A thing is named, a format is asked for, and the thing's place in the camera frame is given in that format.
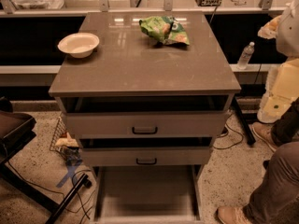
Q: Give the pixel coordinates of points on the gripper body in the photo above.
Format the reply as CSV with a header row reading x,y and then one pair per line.
x,y
289,34

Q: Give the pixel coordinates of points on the grey drawer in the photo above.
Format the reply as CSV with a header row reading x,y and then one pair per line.
x,y
145,117
146,151
146,195

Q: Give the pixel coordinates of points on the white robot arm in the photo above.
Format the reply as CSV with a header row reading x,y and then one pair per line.
x,y
282,82

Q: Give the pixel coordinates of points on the grey drawer cabinet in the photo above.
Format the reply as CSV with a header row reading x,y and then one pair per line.
x,y
131,64

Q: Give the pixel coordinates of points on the clear plastic water bottle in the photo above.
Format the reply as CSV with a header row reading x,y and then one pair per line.
x,y
245,56

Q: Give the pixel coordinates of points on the person's far leg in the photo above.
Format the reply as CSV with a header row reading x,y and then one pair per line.
x,y
285,128

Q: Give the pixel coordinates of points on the person's leg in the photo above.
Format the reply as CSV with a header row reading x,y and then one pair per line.
x,y
280,185
285,128

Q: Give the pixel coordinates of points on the tan shoe far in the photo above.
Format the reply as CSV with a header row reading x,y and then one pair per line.
x,y
263,132

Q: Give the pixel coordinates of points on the green chip bag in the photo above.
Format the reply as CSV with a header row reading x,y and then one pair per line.
x,y
165,29

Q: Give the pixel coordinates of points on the person's near leg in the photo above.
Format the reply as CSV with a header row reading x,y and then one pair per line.
x,y
280,185

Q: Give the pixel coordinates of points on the white bowl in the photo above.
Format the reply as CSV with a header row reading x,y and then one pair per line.
x,y
79,45

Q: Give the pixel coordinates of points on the black chair left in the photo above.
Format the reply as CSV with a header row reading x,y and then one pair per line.
x,y
16,131

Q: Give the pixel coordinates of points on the wire basket on floor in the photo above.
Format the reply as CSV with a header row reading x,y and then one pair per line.
x,y
63,144

